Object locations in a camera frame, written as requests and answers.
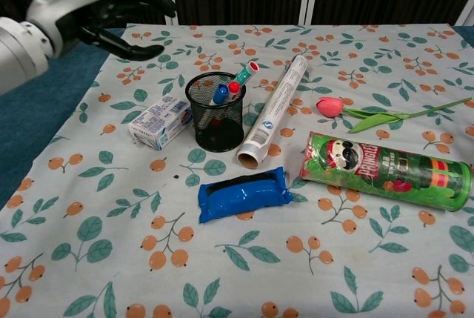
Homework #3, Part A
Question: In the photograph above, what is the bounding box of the blue plastic snack packet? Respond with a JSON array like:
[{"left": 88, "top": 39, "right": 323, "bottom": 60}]
[{"left": 198, "top": 166, "right": 294, "bottom": 225}]

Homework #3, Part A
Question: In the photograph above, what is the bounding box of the pink artificial tulip flower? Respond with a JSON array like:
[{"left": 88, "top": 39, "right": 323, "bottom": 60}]
[{"left": 316, "top": 96, "right": 474, "bottom": 134}]

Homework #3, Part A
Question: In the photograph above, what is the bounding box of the green-bodied red marker pen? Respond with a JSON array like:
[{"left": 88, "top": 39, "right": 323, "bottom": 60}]
[{"left": 232, "top": 60, "right": 260, "bottom": 86}]

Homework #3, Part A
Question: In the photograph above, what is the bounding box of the white cling film roll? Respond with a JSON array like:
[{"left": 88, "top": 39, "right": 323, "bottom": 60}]
[{"left": 236, "top": 54, "right": 309, "bottom": 170}]

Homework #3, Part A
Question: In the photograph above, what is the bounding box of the floral patterned tablecloth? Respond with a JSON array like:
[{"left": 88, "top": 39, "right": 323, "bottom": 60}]
[{"left": 0, "top": 23, "right": 474, "bottom": 318}]

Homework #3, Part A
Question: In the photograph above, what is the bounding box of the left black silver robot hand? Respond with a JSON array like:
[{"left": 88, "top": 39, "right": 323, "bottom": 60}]
[{"left": 25, "top": 0, "right": 177, "bottom": 62}]

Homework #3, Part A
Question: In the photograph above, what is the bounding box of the green Pringles can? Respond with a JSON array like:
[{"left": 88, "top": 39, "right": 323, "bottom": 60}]
[{"left": 298, "top": 131, "right": 474, "bottom": 213}]

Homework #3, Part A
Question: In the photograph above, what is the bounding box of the white blue-capped marker pen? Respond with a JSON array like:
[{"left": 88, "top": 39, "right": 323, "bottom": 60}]
[{"left": 211, "top": 83, "right": 230, "bottom": 106}]

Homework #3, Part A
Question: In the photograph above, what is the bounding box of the black mesh pen holder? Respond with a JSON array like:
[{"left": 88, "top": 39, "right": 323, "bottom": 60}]
[{"left": 184, "top": 71, "right": 247, "bottom": 153}]

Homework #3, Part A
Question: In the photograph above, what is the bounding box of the white blue printed box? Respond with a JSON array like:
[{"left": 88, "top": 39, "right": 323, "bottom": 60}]
[{"left": 128, "top": 95, "right": 194, "bottom": 151}]

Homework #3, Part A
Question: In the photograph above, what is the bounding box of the white red-capped marker pen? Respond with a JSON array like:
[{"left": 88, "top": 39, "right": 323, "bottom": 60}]
[{"left": 224, "top": 80, "right": 242, "bottom": 103}]

